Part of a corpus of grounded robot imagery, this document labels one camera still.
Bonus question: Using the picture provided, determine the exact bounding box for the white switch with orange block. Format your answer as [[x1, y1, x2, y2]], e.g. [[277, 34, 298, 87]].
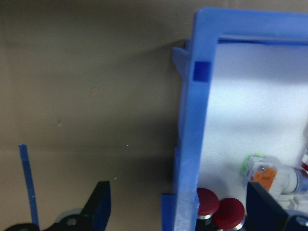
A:
[[238, 153, 308, 210]]

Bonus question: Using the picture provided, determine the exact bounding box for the white switch contact block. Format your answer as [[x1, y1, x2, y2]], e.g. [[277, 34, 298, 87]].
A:
[[279, 192, 308, 214]]

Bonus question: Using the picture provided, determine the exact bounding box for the blue button storage bin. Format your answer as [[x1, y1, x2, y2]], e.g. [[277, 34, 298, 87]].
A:
[[160, 7, 308, 231]]

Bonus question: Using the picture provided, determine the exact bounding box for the red mushroom push button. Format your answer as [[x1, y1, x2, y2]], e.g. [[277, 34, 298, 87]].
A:
[[196, 187, 221, 231], [213, 197, 246, 231]]

